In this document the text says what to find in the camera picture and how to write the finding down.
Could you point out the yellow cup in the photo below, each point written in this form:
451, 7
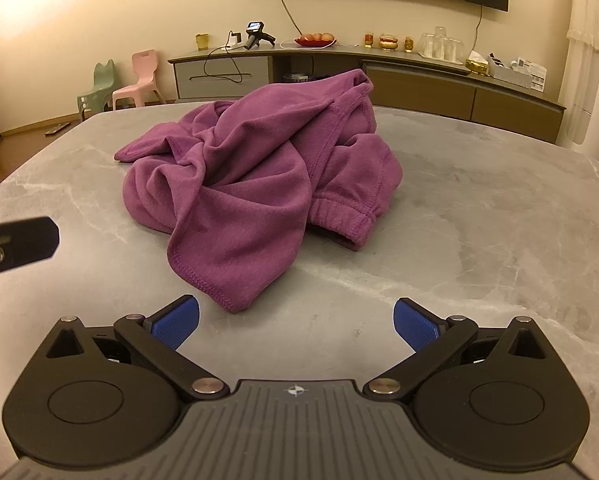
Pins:
202, 42

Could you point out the black spare gripper with screen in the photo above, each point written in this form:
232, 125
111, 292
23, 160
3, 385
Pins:
254, 35

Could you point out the amber glass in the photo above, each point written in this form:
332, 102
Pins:
369, 41
409, 45

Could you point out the cream curtain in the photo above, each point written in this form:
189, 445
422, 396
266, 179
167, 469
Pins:
587, 5

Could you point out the white printed card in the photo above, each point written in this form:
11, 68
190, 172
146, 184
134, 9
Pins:
535, 76

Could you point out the grey storage box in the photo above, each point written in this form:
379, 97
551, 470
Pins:
507, 72

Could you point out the purple fleece garment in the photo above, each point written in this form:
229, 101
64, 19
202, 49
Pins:
249, 185

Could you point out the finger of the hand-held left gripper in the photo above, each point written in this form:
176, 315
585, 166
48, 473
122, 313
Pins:
24, 242

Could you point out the green plastic chair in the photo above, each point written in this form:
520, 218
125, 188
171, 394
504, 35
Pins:
99, 87

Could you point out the red plate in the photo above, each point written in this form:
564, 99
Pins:
315, 43

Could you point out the white power strip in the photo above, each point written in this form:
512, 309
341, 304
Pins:
234, 42

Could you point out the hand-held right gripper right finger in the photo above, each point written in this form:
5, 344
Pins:
414, 327

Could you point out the gold ornament bowl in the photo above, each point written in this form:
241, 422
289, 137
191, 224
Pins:
388, 43

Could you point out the white standing air conditioner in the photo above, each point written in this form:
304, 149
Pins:
597, 120

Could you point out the gold tissue box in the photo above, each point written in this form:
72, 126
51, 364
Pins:
477, 66

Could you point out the group of clear glasses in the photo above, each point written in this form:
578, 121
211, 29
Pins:
442, 45

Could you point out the pink plastic chair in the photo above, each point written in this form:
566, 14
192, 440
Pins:
142, 85

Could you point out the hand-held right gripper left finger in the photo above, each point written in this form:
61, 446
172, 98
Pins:
179, 321

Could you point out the long grey-brown sideboard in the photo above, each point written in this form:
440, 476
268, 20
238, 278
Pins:
429, 87

